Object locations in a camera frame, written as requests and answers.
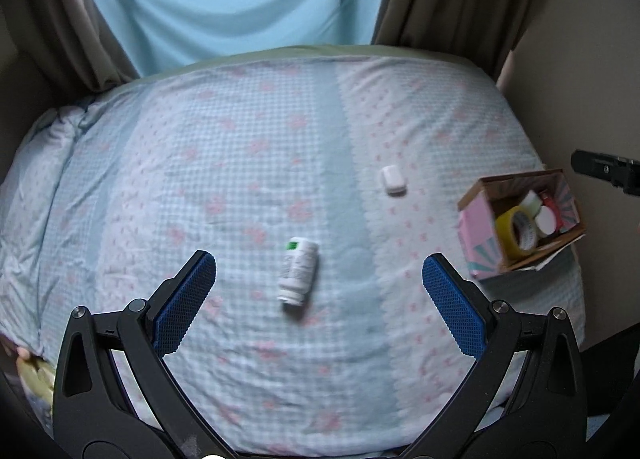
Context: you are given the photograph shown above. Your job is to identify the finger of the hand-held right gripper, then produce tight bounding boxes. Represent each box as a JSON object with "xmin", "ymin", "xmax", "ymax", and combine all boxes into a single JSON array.
[{"xmin": 571, "ymin": 149, "xmax": 640, "ymax": 198}]

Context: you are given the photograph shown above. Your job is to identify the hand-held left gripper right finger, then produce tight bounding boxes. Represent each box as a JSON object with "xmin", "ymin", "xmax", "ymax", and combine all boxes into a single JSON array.
[{"xmin": 405, "ymin": 253, "xmax": 588, "ymax": 455}]

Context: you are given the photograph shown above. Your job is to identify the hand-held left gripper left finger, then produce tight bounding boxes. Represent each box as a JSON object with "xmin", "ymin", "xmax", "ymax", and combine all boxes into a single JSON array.
[{"xmin": 52, "ymin": 250, "xmax": 221, "ymax": 446}]

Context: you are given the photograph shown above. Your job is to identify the red carton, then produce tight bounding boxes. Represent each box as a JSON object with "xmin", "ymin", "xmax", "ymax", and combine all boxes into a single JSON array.
[{"xmin": 540, "ymin": 190, "xmax": 565, "ymax": 233}]

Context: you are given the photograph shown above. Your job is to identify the pink cardboard box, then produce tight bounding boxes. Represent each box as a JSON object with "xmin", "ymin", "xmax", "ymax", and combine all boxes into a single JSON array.
[{"xmin": 458, "ymin": 169, "xmax": 587, "ymax": 281}]

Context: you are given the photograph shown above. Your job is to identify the round pale blue lid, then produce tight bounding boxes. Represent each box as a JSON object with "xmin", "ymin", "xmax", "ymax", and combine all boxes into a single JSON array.
[{"xmin": 535, "ymin": 206, "xmax": 558, "ymax": 238}]

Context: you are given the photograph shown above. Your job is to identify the yellow tape roll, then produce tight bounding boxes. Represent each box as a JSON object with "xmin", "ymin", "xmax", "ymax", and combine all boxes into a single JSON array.
[{"xmin": 495, "ymin": 206, "xmax": 540, "ymax": 260}]

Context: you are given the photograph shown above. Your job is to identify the white bottle with green label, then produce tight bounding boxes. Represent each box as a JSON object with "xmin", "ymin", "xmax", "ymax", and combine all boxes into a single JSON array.
[{"xmin": 277, "ymin": 237, "xmax": 319, "ymax": 309}]

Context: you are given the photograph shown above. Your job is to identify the checked floral bed sheet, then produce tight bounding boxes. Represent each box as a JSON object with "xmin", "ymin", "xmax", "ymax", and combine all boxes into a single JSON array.
[{"xmin": 0, "ymin": 46, "xmax": 586, "ymax": 457}]

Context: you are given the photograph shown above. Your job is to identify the yellow printed cloth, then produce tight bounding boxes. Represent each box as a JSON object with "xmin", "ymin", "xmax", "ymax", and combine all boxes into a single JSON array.
[{"xmin": 0, "ymin": 334, "xmax": 56, "ymax": 425}]

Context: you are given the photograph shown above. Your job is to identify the light blue pillow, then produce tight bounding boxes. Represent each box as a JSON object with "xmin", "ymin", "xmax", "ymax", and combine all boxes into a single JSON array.
[{"xmin": 0, "ymin": 94, "xmax": 121, "ymax": 355}]

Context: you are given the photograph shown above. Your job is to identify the brown curtains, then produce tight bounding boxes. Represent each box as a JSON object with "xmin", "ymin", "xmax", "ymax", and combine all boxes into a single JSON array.
[{"xmin": 372, "ymin": 0, "xmax": 543, "ymax": 82}]

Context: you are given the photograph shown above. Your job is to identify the green mattress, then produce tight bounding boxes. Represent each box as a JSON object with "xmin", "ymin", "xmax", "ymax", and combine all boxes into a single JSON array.
[{"xmin": 150, "ymin": 43, "xmax": 481, "ymax": 81}]

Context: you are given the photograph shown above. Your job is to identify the grey curtain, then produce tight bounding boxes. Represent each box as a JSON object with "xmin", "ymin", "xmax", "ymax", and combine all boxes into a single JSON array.
[{"xmin": 15, "ymin": 0, "xmax": 143, "ymax": 92}]

